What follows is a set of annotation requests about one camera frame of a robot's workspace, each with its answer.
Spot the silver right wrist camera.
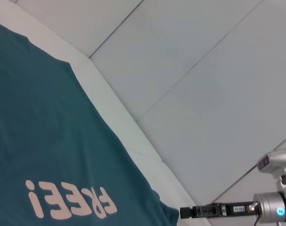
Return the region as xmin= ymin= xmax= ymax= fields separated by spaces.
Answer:
xmin=257 ymin=148 xmax=286 ymax=196

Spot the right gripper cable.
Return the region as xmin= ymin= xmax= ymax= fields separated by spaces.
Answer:
xmin=247 ymin=204 xmax=261 ymax=226

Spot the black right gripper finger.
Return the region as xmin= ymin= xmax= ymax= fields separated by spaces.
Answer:
xmin=180 ymin=206 xmax=193 ymax=219

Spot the teal FREE print t-shirt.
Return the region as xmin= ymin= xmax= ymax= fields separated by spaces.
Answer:
xmin=0 ymin=18 xmax=180 ymax=226

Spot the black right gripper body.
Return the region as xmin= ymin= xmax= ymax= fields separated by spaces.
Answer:
xmin=192 ymin=201 xmax=258 ymax=219

